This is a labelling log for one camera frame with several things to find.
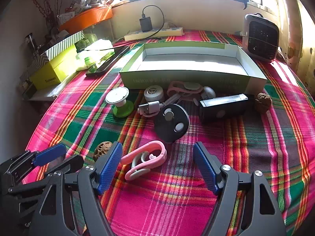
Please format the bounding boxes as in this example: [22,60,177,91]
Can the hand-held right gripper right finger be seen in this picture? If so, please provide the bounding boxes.
[193,142,287,236]

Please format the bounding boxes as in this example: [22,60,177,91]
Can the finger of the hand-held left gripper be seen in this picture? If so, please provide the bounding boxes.
[7,155,84,195]
[0,143,67,180]

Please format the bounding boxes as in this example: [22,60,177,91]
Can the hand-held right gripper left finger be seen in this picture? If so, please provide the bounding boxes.
[30,141,123,236]

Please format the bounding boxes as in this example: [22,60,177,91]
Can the small brown walnut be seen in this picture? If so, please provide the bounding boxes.
[93,141,113,161]

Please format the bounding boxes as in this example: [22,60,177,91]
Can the pink ear hook holder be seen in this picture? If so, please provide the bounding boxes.
[120,141,167,180]

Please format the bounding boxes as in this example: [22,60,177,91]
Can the black round disc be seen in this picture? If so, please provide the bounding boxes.
[155,104,190,143]

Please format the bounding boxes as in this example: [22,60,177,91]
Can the green and white stand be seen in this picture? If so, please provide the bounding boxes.
[105,87,134,118]

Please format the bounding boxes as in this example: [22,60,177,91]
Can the black bike light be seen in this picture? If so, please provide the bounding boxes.
[198,94,249,123]

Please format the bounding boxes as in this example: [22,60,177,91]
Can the white usb cable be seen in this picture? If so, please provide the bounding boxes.
[138,95,183,117]

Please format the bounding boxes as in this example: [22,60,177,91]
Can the pink clip with grey pad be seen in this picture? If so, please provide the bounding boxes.
[167,81,203,99]

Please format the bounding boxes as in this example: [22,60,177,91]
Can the large brown walnut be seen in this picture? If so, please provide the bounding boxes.
[255,93,272,113]

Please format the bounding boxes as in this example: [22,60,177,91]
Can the green cardboard box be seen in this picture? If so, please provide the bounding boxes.
[119,42,267,90]

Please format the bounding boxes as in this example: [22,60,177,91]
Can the plaid blanket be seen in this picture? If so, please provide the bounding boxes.
[22,29,315,236]

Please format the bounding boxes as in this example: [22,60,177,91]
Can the yellow-green box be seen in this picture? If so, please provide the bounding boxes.
[30,45,79,90]

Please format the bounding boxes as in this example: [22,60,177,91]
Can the black smartphone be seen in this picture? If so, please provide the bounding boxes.
[86,45,131,77]

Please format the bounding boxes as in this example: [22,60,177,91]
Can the glass jar with dark lid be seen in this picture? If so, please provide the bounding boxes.
[23,33,37,57]

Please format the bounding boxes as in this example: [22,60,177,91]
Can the green striped box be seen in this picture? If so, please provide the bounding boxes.
[27,31,85,65]

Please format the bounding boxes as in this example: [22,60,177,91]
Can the green tissue pack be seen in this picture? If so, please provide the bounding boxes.
[75,39,115,70]

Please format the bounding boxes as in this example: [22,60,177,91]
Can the glass tank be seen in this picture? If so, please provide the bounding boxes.
[84,21,115,42]

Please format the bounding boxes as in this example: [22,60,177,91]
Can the red berry branches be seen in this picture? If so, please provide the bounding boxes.
[27,0,69,30]

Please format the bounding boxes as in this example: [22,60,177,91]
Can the orange tray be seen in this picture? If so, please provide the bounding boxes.
[59,7,114,33]

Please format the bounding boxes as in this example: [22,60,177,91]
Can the cream power strip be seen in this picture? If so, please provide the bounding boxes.
[124,27,184,41]

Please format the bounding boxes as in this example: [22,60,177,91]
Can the grey portable heater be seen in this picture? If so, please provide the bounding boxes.
[242,13,281,63]

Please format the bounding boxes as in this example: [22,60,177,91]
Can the cream curtain with hearts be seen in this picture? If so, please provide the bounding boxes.
[273,0,315,96]

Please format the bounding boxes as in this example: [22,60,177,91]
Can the black charger cable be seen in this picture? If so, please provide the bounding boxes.
[141,5,165,40]

